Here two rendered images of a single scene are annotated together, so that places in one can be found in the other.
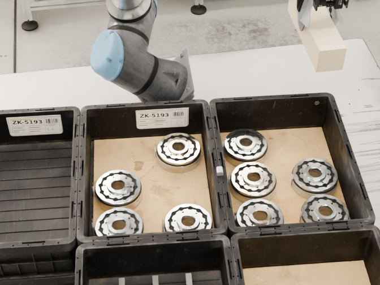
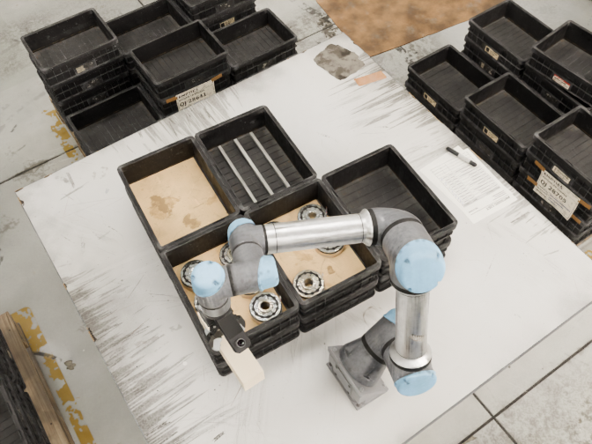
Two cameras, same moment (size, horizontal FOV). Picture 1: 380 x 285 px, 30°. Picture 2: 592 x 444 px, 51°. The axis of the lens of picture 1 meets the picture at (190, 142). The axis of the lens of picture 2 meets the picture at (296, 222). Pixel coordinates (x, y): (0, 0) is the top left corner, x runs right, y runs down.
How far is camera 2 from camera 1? 2.11 m
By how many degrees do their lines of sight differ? 76
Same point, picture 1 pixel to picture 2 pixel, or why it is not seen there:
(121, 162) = (343, 268)
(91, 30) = not seen: outside the picture
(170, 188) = (300, 262)
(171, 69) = (355, 353)
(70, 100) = (440, 354)
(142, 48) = (380, 339)
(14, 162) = not seen: hidden behind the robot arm
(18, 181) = not seen: hidden behind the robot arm
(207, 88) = (341, 420)
